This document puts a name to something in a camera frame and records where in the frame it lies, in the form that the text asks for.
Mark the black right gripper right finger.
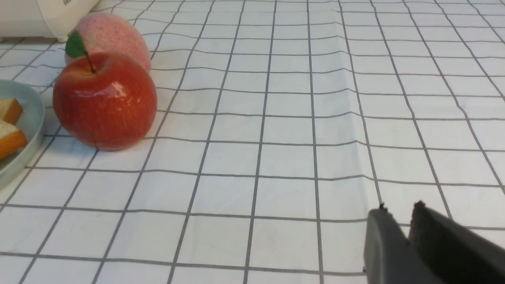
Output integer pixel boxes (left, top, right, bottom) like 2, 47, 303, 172
409, 201, 505, 284

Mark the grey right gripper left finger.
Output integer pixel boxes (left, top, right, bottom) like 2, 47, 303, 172
363, 204, 443, 284

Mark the toast slice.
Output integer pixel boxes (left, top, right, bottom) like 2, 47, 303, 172
0, 98, 23, 125
0, 120, 28, 159

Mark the white grid tablecloth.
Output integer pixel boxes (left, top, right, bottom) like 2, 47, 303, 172
1, 0, 505, 284

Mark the red apple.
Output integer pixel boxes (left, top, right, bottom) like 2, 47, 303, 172
52, 52, 158, 151

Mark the pink peach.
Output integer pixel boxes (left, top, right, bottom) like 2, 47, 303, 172
65, 12, 152, 76

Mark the light green plate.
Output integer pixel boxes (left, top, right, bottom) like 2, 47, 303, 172
0, 80, 45, 188

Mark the white two-slot toaster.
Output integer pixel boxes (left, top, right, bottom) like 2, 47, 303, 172
0, 0, 99, 43

